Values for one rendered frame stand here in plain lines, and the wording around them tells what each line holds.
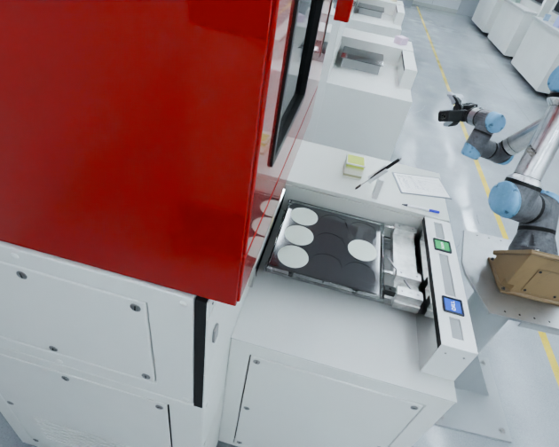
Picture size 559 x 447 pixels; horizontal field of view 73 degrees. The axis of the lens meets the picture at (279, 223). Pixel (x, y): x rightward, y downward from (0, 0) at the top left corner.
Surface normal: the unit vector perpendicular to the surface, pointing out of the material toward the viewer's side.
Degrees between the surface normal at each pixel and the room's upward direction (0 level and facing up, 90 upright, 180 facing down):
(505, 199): 81
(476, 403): 0
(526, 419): 0
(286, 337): 0
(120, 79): 90
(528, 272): 90
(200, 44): 90
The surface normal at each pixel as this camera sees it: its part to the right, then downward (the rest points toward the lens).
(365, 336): 0.15, -0.76
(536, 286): -0.18, 0.62
